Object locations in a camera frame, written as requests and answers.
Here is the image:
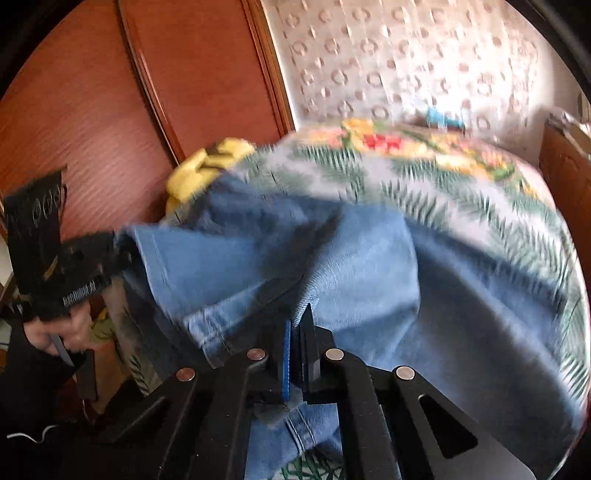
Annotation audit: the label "wooden slatted wardrobe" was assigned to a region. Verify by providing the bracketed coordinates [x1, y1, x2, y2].
[0, 0, 296, 296]

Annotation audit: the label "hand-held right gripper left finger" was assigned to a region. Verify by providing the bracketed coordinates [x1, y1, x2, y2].
[95, 319, 294, 480]

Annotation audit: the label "blue plastic bag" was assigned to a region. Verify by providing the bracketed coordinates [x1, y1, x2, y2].
[425, 107, 465, 130]

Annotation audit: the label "leaf print bed sheet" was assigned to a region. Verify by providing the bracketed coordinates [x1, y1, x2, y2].
[231, 129, 591, 480]

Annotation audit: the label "person's left hand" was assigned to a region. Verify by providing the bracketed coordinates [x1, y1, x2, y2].
[24, 309, 93, 360]

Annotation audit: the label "blue denim pants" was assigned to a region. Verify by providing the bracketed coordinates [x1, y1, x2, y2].
[117, 173, 583, 480]

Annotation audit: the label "yellow plush toy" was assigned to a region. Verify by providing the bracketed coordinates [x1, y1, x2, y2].
[165, 137, 257, 213]

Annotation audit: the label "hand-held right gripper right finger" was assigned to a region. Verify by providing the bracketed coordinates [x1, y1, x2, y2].
[299, 305, 539, 480]

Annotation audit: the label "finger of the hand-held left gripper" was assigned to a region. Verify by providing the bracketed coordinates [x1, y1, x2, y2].
[69, 232, 134, 282]

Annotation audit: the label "circle patterned sheer curtain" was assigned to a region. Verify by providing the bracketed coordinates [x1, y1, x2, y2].
[261, 0, 568, 134]

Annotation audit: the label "floral blanket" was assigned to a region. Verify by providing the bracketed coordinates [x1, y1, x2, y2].
[295, 117, 559, 195]

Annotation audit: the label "long wooden cabinet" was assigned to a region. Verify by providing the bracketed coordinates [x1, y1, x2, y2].
[538, 111, 591, 213]

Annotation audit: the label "person's left forearm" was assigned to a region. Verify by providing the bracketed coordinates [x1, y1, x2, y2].
[0, 318, 100, 480]

